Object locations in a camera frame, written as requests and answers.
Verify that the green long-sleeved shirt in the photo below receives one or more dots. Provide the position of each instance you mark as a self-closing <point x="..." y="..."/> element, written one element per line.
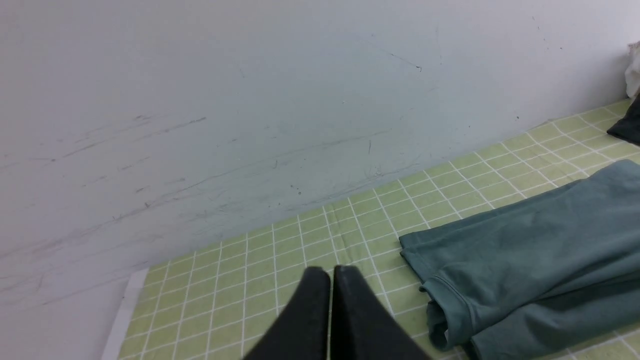
<point x="536" y="276"/>

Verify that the dark grey crumpled garment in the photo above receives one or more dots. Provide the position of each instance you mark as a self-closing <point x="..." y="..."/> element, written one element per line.
<point x="628" y="127"/>

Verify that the green checkered tablecloth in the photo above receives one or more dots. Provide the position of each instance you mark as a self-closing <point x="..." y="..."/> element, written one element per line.
<point x="216" y="302"/>

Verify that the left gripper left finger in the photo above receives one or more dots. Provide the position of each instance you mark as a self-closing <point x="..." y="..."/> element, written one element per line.
<point x="300" y="332"/>

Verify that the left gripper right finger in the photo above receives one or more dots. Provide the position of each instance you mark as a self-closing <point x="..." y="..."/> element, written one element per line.
<point x="361" y="327"/>

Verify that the white crumpled cloth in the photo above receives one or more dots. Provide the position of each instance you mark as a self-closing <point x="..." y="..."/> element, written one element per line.
<point x="632" y="72"/>

